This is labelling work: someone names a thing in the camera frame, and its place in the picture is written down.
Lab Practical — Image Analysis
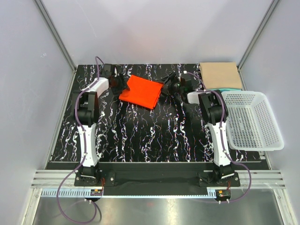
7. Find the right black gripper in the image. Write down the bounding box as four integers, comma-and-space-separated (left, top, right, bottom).
156, 73, 183, 98

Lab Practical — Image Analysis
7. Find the orange t shirt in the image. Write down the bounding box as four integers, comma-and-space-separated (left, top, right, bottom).
119, 75, 163, 109

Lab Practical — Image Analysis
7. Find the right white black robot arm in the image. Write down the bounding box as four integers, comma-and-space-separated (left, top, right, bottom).
158, 72, 234, 186

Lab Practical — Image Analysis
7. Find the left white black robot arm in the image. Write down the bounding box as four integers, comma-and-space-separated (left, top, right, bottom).
72, 64, 130, 186

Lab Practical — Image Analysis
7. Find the folded brown t shirt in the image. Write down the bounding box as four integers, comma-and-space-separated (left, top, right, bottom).
199, 62, 242, 90

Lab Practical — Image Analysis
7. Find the white plastic basket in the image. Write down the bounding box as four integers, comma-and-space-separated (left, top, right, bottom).
222, 90, 284, 151

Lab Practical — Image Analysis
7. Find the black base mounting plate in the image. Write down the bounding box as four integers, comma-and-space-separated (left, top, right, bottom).
46, 161, 268, 196

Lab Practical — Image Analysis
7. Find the left aluminium frame post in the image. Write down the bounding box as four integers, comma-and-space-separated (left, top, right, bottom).
32, 0, 77, 72

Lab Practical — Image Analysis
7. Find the aluminium frame post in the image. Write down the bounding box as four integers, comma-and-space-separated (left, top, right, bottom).
237, 0, 282, 70
32, 0, 77, 72

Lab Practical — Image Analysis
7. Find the aluminium rail beam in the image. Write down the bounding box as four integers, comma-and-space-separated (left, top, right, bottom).
31, 170, 285, 189

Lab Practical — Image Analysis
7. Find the right aluminium frame post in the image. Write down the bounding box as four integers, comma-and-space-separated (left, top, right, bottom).
237, 0, 282, 70

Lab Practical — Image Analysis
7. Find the white slotted cable duct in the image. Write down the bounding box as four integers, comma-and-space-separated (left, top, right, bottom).
41, 188, 103, 198

